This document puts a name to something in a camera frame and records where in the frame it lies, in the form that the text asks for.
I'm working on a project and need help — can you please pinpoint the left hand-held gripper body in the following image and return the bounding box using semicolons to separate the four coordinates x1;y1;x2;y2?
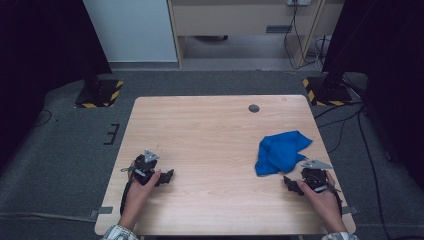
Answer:
120;148;162;187

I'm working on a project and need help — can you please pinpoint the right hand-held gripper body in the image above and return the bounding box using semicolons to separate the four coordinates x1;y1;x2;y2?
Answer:
300;159;334;193

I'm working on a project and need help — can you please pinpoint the blue cloth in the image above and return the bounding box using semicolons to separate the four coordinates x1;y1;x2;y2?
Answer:
254;130;314;177

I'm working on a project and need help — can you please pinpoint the person's right hand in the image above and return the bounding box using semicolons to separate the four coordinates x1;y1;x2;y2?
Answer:
296;170;344;221

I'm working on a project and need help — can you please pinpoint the person's left hand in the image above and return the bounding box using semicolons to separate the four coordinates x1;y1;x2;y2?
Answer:
124;168;162;218

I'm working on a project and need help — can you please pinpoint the black tape floor mark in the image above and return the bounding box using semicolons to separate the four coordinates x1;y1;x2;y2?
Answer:
103;123;121;146

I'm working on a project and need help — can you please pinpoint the grey tape piece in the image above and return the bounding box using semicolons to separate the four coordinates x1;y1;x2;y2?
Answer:
341;205;361;216
88;206;114;220

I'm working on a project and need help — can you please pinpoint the black yellow striped stand base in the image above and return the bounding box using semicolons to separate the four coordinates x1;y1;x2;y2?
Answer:
302;76;354;107
74;79;124;109

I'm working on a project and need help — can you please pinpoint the white panel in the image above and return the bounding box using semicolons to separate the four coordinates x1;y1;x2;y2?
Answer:
82;0;179;64

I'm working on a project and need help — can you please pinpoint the dark round object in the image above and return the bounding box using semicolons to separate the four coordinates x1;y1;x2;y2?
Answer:
193;35;230;43

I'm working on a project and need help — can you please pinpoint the light wooden desk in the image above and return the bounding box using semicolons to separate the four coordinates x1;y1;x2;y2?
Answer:
166;0;346;69

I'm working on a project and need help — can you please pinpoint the right hand-held gripper black cable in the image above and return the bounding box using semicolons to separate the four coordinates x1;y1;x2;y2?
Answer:
327;185;344;215

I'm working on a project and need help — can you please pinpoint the hand-held gripper black cable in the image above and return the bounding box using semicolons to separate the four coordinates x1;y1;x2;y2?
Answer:
119;175;135;216
327;185;344;215

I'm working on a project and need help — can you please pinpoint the left hand-held gripper black cable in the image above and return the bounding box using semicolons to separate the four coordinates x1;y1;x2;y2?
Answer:
119;175;135;216

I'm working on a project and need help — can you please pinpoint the long black floor cable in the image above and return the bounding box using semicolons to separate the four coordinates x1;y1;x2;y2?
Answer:
357;106;393;240

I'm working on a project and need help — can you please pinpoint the thin black floor cable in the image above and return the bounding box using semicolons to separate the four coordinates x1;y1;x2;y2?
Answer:
32;109;54;128

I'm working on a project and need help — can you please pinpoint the grey floor cable cover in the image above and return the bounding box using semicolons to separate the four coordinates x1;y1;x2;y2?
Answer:
0;211;98;223

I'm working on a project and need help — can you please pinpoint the black power cable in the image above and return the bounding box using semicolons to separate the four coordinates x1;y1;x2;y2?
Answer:
283;3;326;71

